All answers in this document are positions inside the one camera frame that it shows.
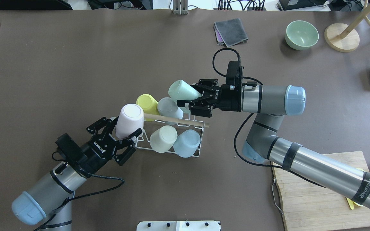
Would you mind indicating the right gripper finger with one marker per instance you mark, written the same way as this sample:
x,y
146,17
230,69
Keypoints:
x,y
201,106
207,87

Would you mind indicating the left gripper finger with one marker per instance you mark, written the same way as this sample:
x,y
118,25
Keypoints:
x,y
102,128
124,148

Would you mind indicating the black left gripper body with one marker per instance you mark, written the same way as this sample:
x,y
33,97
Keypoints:
x,y
92,155

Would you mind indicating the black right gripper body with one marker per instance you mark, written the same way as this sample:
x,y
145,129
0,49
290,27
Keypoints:
x,y
229,100

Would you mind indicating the mint green cup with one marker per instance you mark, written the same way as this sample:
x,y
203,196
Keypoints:
x,y
180,90

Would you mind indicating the pink plastic cup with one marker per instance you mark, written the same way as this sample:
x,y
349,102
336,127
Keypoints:
x,y
131,118

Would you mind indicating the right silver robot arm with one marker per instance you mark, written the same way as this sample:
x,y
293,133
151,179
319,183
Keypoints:
x,y
271,104

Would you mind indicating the grey cup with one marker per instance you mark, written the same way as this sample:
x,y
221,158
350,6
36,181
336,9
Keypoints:
x,y
168,108

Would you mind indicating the light blue cup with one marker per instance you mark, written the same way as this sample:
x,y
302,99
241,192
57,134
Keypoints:
x,y
187,143

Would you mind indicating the cream white cup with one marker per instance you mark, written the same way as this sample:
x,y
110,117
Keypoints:
x,y
163,139

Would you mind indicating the yellow cup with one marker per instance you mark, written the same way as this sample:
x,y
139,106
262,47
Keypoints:
x,y
148,104

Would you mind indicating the grey folded cloth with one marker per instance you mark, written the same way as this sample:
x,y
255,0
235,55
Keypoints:
x,y
230,32

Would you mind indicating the green bowl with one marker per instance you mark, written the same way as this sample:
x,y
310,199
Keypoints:
x,y
301,35

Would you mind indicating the wooden mug tree stand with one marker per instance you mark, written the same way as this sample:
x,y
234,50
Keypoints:
x,y
342,37

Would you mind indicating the bamboo cutting board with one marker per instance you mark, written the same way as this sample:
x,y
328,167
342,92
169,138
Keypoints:
x,y
313,189

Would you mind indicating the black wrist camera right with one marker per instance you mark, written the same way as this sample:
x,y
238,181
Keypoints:
x,y
234,74

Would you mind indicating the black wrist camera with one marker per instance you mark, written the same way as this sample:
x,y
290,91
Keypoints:
x,y
72,154
234,74

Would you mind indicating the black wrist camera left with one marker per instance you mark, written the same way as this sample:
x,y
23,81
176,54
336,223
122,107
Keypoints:
x,y
72,154

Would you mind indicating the white wire cup rack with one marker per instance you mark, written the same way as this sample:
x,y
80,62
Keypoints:
x,y
181,125

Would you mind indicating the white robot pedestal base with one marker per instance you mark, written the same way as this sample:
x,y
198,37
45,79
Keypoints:
x,y
187,225

